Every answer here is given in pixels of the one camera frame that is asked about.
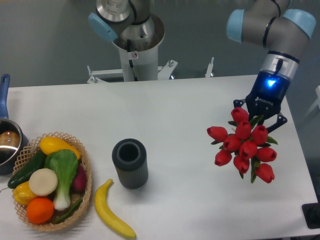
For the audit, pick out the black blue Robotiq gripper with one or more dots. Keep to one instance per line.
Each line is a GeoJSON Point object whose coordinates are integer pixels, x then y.
{"type": "Point", "coordinates": [265, 98]}

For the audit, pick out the red tulip bouquet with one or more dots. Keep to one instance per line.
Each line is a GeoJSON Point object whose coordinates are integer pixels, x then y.
{"type": "Point", "coordinates": [248, 146]}

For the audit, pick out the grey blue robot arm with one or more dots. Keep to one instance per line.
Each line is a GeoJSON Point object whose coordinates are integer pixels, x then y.
{"type": "Point", "coordinates": [284, 32]}

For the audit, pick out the grey ribbed vase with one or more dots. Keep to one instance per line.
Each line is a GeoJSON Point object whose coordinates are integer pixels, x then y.
{"type": "Point", "coordinates": [129, 157]}

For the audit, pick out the black device at edge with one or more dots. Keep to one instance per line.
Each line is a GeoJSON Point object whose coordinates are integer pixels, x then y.
{"type": "Point", "coordinates": [311, 212]}

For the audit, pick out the yellow banana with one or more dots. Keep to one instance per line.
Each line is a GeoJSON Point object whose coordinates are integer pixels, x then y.
{"type": "Point", "coordinates": [110, 219]}

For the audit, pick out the purple red onion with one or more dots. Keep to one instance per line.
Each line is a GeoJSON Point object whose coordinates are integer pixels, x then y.
{"type": "Point", "coordinates": [80, 180]}

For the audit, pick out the green bok choy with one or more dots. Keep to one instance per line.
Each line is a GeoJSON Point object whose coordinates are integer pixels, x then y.
{"type": "Point", "coordinates": [64, 164]}

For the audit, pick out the green chili pepper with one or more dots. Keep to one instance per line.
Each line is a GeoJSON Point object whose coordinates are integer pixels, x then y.
{"type": "Point", "coordinates": [69, 212]}

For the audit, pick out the yellow squash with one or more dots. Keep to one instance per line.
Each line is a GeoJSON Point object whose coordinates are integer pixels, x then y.
{"type": "Point", "coordinates": [50, 144]}

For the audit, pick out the green cucumber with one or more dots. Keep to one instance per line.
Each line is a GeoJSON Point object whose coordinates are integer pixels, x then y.
{"type": "Point", "coordinates": [23, 175]}

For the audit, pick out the white round radish slice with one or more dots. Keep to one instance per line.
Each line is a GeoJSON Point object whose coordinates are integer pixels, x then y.
{"type": "Point", "coordinates": [43, 182]}

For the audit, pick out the woven wicker basket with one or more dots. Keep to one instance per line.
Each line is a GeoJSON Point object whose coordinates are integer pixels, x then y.
{"type": "Point", "coordinates": [26, 154]}

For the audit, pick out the orange fruit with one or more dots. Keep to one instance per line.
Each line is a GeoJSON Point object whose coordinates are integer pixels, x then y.
{"type": "Point", "coordinates": [40, 210]}

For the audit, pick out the yellow bell pepper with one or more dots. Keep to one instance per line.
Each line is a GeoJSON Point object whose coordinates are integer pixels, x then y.
{"type": "Point", "coordinates": [22, 194]}

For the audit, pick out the white frame at right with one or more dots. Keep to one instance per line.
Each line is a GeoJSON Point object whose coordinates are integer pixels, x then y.
{"type": "Point", "coordinates": [312, 111]}

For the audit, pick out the blue handled saucepan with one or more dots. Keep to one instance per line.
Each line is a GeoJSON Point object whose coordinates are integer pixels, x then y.
{"type": "Point", "coordinates": [12, 138]}

